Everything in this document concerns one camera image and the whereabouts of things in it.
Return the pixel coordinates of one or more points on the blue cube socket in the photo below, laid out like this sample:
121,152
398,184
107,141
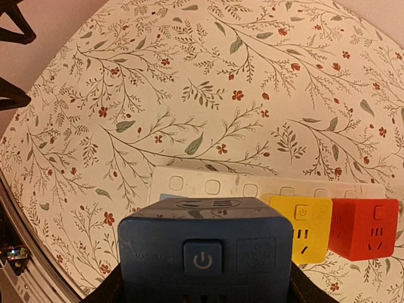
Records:
206,250

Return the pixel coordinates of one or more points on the red cube socket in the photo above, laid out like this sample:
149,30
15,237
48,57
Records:
363,229

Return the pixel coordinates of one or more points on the white multicolour power strip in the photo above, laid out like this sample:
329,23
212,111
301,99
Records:
252,186

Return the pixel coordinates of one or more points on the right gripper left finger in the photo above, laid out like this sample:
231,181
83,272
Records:
111,290

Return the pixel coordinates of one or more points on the floral table cloth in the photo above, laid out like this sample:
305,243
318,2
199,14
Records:
293,89

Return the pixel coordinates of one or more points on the yellow cube socket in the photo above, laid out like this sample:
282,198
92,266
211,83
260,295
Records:
311,222

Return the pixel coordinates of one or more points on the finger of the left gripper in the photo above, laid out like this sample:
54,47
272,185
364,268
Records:
27,35
12,97

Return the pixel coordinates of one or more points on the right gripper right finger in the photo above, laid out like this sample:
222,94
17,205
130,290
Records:
303,290

